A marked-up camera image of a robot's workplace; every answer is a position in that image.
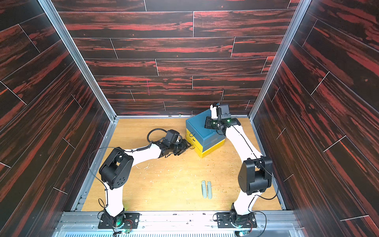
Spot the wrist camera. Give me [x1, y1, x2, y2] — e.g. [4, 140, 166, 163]
[210, 103, 232, 119]
[163, 129, 180, 147]

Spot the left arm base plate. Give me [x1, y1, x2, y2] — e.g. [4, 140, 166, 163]
[98, 212, 141, 230]

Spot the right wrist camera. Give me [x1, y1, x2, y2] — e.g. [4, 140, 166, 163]
[210, 103, 232, 119]

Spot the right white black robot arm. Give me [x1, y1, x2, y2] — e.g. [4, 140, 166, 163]
[204, 117, 273, 228]

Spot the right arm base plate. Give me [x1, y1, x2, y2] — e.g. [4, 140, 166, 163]
[212, 212, 257, 229]

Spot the teal yellow drawer cabinet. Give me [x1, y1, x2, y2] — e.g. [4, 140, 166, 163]
[186, 109, 226, 158]

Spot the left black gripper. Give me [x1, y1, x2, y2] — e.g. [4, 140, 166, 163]
[169, 138, 192, 156]

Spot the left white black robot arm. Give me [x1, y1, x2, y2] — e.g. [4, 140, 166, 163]
[99, 128, 191, 228]

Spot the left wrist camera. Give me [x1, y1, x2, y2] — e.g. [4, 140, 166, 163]
[163, 129, 180, 147]

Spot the aluminium front rail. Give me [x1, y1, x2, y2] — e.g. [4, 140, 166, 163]
[53, 211, 307, 237]

